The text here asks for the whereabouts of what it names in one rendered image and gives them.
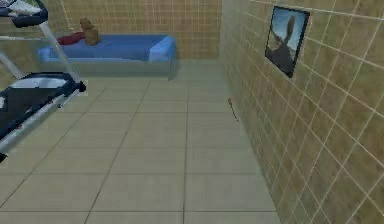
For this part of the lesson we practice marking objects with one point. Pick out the brown teddy bear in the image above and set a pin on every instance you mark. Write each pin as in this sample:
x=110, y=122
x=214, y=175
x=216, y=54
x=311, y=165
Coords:
x=90, y=33

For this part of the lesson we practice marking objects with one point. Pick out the thin brown stick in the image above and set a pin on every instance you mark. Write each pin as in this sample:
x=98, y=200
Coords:
x=233, y=110

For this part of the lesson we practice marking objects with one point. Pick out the black framed wall picture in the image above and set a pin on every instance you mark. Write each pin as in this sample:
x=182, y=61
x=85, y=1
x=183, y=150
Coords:
x=286, y=40

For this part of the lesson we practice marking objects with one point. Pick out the black and grey treadmill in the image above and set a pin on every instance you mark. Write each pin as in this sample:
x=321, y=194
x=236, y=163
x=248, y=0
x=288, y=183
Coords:
x=31, y=96

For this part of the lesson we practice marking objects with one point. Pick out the red cushion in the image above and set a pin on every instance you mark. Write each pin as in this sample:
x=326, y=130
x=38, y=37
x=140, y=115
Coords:
x=70, y=38

